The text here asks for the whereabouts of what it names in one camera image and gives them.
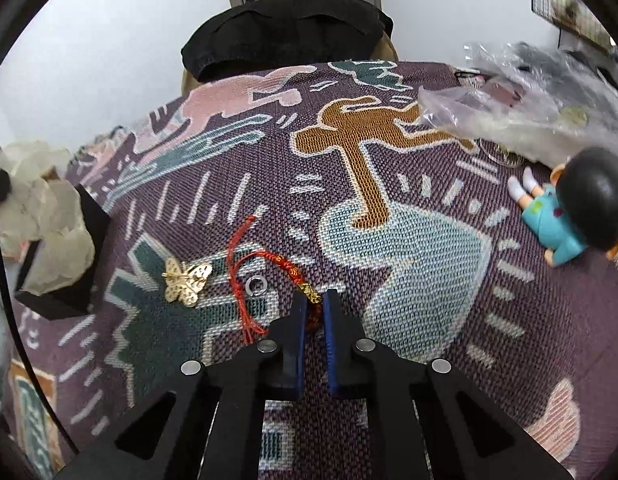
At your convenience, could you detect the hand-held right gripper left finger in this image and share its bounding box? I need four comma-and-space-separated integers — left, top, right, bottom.
54, 290, 310, 480

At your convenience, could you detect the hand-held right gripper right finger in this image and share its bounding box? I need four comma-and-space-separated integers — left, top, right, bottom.
323, 289, 575, 480

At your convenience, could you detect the red string bracelet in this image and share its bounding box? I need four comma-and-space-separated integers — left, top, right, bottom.
226, 215, 324, 346

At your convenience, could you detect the black square box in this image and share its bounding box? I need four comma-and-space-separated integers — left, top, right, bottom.
14, 184, 112, 321

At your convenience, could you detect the crumpled translucent white plastic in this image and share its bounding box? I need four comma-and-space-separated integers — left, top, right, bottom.
0, 140, 96, 296

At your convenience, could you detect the purple printed blanket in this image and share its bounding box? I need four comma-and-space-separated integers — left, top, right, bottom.
0, 60, 618, 480

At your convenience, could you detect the gold butterfly brooch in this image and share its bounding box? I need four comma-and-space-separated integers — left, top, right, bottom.
161, 258, 214, 307

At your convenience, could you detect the clear plastic bag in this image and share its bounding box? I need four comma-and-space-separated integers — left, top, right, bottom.
419, 40, 618, 163

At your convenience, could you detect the tan chair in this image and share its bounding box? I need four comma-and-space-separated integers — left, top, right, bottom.
181, 35, 400, 96

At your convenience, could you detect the black-haired toy figurine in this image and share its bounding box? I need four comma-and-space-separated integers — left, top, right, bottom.
508, 146, 618, 266

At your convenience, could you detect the black cable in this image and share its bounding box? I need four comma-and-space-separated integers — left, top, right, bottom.
0, 217, 77, 466

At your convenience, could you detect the black wire rack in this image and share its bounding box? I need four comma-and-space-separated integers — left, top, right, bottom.
532, 0, 618, 53

